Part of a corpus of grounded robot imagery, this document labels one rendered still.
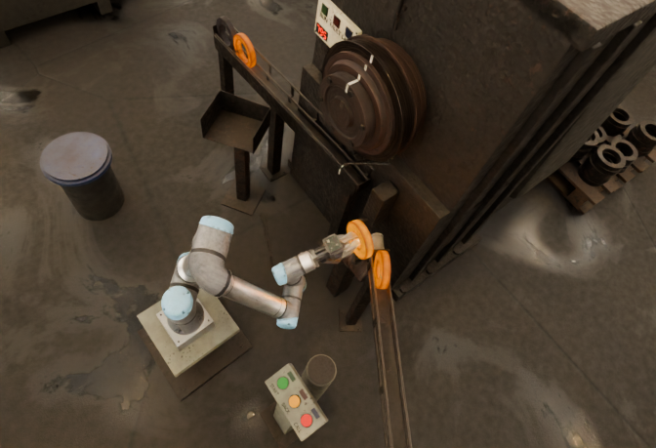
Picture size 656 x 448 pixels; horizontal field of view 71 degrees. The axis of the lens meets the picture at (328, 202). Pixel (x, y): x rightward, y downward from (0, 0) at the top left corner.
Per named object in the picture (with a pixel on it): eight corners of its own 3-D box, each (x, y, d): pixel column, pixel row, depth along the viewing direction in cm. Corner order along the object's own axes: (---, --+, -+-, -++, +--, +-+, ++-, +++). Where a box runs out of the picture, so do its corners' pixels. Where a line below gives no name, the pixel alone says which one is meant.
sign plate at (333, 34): (317, 29, 199) (322, -8, 183) (353, 67, 189) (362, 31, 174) (313, 31, 198) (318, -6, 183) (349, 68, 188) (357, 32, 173)
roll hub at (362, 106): (324, 108, 186) (334, 55, 163) (366, 156, 177) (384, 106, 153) (312, 114, 184) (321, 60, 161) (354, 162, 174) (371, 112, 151)
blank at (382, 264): (379, 276, 192) (371, 276, 192) (384, 243, 187) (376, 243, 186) (388, 297, 178) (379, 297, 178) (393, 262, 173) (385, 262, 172)
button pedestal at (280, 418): (285, 387, 220) (295, 358, 168) (313, 432, 212) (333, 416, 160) (256, 408, 214) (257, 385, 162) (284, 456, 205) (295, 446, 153)
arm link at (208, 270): (192, 282, 136) (305, 329, 166) (202, 249, 142) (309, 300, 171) (172, 287, 144) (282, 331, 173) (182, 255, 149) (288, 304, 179)
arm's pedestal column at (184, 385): (181, 401, 211) (172, 391, 189) (138, 332, 224) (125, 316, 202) (252, 347, 228) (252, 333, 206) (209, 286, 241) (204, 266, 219)
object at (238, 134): (226, 175, 279) (220, 89, 218) (266, 189, 277) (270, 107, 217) (212, 201, 268) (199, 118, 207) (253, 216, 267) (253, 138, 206)
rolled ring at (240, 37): (249, 75, 250) (254, 73, 251) (253, 54, 233) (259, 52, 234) (231, 49, 252) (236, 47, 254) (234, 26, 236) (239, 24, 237)
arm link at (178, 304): (162, 322, 183) (154, 312, 171) (173, 290, 189) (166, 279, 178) (192, 327, 183) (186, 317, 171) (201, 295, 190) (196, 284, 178)
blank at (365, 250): (357, 211, 172) (349, 213, 171) (378, 243, 165) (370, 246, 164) (350, 232, 185) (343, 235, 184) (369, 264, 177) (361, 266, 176)
